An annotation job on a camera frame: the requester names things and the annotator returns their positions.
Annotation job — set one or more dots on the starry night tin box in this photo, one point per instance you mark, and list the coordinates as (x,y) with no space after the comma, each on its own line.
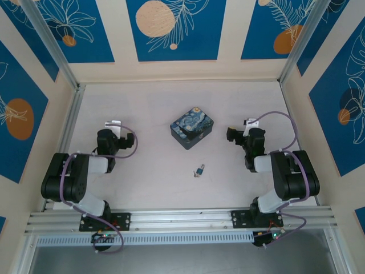
(191,125)

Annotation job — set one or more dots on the small blue padlock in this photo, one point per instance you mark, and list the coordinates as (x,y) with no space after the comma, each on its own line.
(200,170)

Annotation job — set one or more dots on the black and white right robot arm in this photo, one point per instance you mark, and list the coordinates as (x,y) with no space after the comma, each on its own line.
(296,179)

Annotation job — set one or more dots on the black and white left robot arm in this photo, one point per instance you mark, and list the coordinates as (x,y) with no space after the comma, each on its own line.
(71,182)

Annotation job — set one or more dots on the small controller circuit board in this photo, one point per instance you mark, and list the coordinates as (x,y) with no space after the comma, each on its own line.
(104,236)
(268,237)

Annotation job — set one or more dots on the grey metal sheet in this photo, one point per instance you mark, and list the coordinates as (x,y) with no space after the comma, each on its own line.
(182,259)

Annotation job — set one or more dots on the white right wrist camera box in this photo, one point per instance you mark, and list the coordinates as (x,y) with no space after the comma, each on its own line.
(253,122)

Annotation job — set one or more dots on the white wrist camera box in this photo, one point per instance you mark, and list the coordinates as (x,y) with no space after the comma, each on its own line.
(113,124)
(253,122)

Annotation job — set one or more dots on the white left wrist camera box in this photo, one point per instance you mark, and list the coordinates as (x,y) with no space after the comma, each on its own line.
(113,124)

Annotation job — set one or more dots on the blue floral wall panel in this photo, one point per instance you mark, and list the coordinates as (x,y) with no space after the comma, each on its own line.
(256,34)
(40,45)
(328,128)
(94,34)
(199,42)
(25,85)
(328,34)

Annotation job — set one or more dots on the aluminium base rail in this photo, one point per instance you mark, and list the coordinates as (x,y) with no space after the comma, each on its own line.
(182,219)

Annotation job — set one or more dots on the aluminium frame post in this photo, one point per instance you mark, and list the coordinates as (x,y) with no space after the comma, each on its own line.
(299,42)
(53,42)

